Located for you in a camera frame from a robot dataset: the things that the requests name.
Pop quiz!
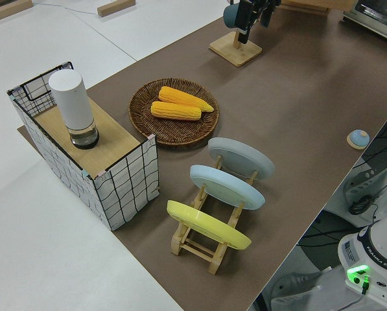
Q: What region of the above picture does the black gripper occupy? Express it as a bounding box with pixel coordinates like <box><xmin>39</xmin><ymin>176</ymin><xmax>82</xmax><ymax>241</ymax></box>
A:
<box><xmin>237</xmin><ymin>0</ymin><xmax>281</xmax><ymax>45</ymax></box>

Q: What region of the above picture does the wooden drawer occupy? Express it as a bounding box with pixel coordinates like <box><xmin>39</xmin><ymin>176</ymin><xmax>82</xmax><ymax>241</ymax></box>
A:
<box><xmin>279</xmin><ymin>0</ymin><xmax>332</xmax><ymax>14</ymax></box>

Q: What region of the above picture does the dark blue mug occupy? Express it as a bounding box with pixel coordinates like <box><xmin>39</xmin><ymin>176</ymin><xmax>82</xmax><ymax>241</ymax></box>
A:
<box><xmin>222</xmin><ymin>2</ymin><xmax>242</xmax><ymax>29</ymax></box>

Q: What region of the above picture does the wooden mug tree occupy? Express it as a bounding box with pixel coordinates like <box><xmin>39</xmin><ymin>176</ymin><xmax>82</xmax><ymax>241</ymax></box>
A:
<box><xmin>208</xmin><ymin>27</ymin><xmax>263</xmax><ymax>68</ymax></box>

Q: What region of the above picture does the brown table mat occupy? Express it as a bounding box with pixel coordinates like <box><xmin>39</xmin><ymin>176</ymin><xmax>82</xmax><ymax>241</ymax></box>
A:
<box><xmin>17</xmin><ymin>0</ymin><xmax>387</xmax><ymax>311</ymax></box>

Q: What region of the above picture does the yellow corn cob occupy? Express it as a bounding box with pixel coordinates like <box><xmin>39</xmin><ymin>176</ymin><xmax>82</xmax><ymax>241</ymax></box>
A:
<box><xmin>150</xmin><ymin>100</ymin><xmax>203</xmax><ymax>122</ymax></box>
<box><xmin>158</xmin><ymin>86</ymin><xmax>215</xmax><ymax>113</ymax></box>

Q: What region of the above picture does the white countertop oven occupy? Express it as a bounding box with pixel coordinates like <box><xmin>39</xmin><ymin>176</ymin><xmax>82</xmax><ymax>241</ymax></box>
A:
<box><xmin>342</xmin><ymin>0</ymin><xmax>387</xmax><ymax>37</ymax></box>

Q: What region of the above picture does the grey plate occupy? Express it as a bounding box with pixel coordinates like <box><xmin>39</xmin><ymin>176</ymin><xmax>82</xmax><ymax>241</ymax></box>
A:
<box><xmin>207</xmin><ymin>137</ymin><xmax>276</xmax><ymax>181</ymax></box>

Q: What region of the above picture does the brown wicker basket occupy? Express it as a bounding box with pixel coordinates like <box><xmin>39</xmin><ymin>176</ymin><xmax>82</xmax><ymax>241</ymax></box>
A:
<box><xmin>128</xmin><ymin>77</ymin><xmax>220</xmax><ymax>149</ymax></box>

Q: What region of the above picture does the wooden block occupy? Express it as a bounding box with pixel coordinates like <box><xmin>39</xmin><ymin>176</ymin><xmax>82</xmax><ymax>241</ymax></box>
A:
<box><xmin>97</xmin><ymin>0</ymin><xmax>137</xmax><ymax>17</ymax></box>
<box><xmin>0</xmin><ymin>0</ymin><xmax>34</xmax><ymax>23</ymax></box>

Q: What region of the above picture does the blue dome bell wooden base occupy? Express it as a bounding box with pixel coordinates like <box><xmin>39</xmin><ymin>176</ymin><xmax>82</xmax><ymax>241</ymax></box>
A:
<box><xmin>346</xmin><ymin>129</ymin><xmax>371</xmax><ymax>150</ymax></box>

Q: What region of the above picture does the light blue plate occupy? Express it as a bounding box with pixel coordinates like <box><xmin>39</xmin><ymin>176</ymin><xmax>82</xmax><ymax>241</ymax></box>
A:
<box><xmin>189</xmin><ymin>164</ymin><xmax>266</xmax><ymax>211</ymax></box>

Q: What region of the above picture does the white cylinder with clear base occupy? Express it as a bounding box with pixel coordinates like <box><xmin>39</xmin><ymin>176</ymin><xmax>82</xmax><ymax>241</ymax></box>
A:
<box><xmin>48</xmin><ymin>69</ymin><xmax>100</xmax><ymax>150</ymax></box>

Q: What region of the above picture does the grid pattern fabric box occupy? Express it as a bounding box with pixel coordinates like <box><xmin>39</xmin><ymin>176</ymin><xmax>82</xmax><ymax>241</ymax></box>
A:
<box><xmin>6</xmin><ymin>60</ymin><xmax>161</xmax><ymax>232</ymax></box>

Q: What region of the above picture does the yellow plate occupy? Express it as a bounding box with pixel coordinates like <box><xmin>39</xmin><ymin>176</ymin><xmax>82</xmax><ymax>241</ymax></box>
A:
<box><xmin>166</xmin><ymin>200</ymin><xmax>252</xmax><ymax>250</ymax></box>

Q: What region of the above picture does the wooden dish rack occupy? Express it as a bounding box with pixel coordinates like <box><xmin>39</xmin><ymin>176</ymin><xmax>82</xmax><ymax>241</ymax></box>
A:
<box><xmin>170</xmin><ymin>154</ymin><xmax>259</xmax><ymax>275</ymax></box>

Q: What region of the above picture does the thin grey cable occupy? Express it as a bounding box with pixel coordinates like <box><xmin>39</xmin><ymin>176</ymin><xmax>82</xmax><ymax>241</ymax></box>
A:
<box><xmin>32</xmin><ymin>2</ymin><xmax>99</xmax><ymax>16</ymax></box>

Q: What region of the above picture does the white perforated metal bracket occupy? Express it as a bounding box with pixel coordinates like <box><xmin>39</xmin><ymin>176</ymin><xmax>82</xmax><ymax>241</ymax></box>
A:
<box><xmin>270</xmin><ymin>269</ymin><xmax>330</xmax><ymax>311</ymax></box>
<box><xmin>344</xmin><ymin>157</ymin><xmax>387</xmax><ymax>208</ymax></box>

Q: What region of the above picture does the black coiled cable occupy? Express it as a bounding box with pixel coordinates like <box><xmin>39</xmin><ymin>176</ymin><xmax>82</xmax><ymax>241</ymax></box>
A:
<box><xmin>348</xmin><ymin>195</ymin><xmax>373</xmax><ymax>215</ymax></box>

